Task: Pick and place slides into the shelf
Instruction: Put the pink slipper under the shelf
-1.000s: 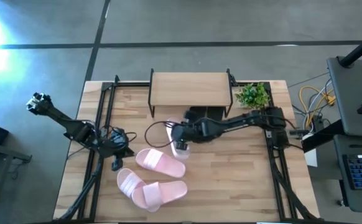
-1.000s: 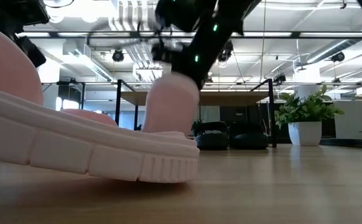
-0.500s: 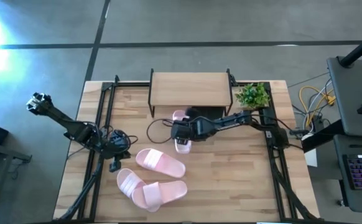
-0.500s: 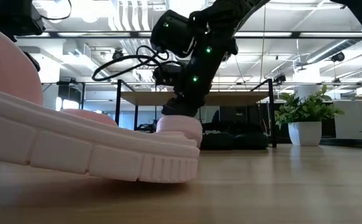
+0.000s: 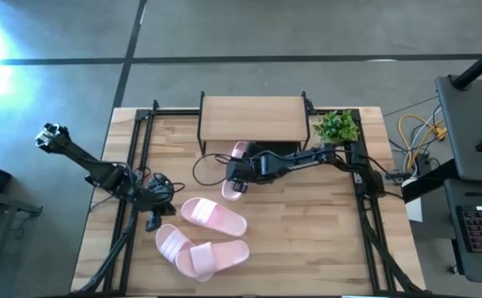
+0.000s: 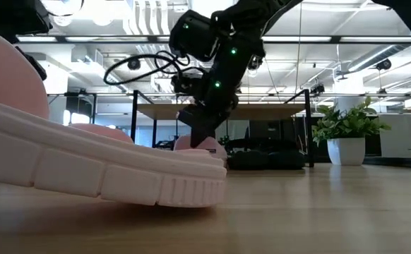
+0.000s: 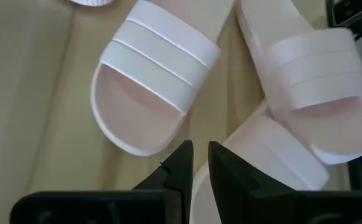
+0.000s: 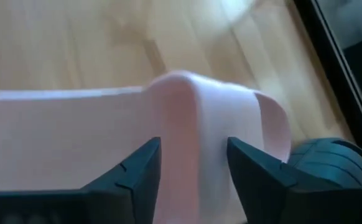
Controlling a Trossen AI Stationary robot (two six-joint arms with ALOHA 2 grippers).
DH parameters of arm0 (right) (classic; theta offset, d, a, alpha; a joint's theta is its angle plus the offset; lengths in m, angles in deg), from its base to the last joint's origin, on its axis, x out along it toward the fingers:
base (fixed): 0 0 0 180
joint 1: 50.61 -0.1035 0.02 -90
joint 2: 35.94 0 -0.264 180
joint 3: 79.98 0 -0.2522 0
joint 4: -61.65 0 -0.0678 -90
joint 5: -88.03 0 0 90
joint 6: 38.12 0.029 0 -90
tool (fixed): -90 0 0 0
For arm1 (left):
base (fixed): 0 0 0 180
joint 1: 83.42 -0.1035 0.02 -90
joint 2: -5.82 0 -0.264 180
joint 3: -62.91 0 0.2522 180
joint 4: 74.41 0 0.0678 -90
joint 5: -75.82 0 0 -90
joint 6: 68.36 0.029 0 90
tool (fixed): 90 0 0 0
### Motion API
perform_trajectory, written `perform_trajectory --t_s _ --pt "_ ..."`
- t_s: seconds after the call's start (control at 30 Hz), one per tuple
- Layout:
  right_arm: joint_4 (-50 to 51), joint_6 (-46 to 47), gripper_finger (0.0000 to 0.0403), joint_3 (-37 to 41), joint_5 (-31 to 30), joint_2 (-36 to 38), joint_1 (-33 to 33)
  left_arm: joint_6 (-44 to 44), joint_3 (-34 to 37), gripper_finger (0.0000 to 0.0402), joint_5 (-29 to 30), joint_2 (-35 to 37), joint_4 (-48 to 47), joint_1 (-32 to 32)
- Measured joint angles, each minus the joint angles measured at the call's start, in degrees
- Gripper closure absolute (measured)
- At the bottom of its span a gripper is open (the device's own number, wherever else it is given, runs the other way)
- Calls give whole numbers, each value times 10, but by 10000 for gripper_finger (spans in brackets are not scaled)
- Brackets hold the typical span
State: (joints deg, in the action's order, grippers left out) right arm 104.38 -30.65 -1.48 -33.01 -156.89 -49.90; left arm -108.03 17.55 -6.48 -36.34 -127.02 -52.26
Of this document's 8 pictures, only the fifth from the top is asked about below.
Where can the dark grey desk top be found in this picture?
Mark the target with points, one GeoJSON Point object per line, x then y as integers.
{"type": "Point", "coordinates": [473, 269]}

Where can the white box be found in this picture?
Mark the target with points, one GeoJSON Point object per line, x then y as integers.
{"type": "Point", "coordinates": [414, 209]}

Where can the small green potted plant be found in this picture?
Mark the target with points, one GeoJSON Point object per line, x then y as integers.
{"type": "Point", "coordinates": [335, 127]}

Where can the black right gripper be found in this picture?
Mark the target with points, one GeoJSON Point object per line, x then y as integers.
{"type": "Point", "coordinates": [255, 169]}

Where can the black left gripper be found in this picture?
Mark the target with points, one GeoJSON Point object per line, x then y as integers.
{"type": "Point", "coordinates": [153, 207]}

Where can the black metal table frame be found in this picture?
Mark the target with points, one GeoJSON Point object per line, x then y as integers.
{"type": "Point", "coordinates": [170, 111]}

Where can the pink slide sandal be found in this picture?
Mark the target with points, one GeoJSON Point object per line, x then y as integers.
{"type": "Point", "coordinates": [220, 219]}
{"type": "Point", "coordinates": [170, 242]}
{"type": "Point", "coordinates": [224, 254]}
{"type": "Point", "coordinates": [229, 192]}

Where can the black slanted pole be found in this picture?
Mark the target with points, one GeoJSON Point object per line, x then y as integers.
{"type": "Point", "coordinates": [479, 64]}

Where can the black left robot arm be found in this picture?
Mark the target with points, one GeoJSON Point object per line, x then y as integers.
{"type": "Point", "coordinates": [100, 171]}

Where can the black desk support beam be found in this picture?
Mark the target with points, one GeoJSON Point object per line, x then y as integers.
{"type": "Point", "coordinates": [427, 184]}

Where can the wooden shelf black metal frame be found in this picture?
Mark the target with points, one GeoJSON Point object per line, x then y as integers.
{"type": "Point", "coordinates": [253, 118]}

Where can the dark side stand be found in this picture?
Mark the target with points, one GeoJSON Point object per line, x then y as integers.
{"type": "Point", "coordinates": [1, 203]}

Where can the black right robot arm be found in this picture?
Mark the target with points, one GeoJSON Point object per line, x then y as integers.
{"type": "Point", "coordinates": [303, 160]}

